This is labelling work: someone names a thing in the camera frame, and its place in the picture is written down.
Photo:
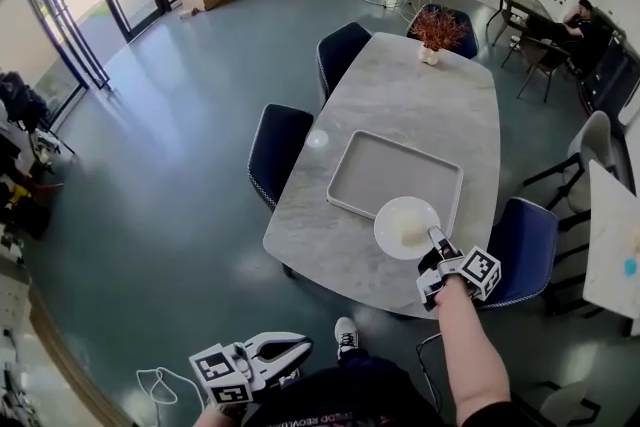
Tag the white marble side table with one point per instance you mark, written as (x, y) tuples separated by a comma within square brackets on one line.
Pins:
[(610, 240)]

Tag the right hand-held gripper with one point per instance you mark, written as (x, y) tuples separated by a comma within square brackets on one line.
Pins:
[(480, 270)]

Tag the person's right forearm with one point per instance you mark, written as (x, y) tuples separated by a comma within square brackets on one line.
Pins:
[(465, 355)]

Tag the orange dried plant bunch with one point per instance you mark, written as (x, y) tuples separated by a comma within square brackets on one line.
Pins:
[(439, 27)]

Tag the small blue cup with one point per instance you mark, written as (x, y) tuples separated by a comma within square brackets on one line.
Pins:
[(631, 266)]

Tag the black equipment pile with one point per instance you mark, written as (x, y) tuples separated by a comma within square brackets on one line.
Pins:
[(22, 115)]

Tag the person's black t-shirt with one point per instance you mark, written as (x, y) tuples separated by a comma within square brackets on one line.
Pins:
[(350, 397)]

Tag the beige chair with black legs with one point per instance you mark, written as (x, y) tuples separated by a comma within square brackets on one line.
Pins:
[(595, 140), (565, 402)]

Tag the grey rectangular tray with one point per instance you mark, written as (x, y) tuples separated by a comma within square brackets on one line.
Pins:
[(390, 170)]

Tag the dark blue upholstered chair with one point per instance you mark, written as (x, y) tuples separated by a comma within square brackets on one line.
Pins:
[(465, 40), (522, 250), (277, 145), (340, 55)]

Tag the black equipment cabinet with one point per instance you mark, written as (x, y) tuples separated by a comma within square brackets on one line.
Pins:
[(615, 70)]

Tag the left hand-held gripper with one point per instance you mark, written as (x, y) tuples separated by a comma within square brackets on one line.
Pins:
[(225, 375)]

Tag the person's right leg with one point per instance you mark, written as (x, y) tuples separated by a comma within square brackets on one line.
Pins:
[(356, 358)]

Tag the grey marble dining table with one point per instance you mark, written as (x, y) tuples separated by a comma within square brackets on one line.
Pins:
[(400, 115)]

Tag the dark brown chair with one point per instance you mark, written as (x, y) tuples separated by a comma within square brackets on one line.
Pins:
[(540, 55)]

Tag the person's left forearm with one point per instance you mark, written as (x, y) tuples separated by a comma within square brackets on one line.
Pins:
[(210, 420)]

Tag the white ceramic vase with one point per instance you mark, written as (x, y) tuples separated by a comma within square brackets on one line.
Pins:
[(429, 56)]

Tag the white round plate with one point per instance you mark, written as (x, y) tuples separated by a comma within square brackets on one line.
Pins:
[(387, 235)]

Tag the brown wooden table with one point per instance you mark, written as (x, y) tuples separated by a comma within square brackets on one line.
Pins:
[(525, 0)]

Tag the white sneaker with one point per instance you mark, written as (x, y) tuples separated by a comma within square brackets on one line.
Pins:
[(346, 337)]

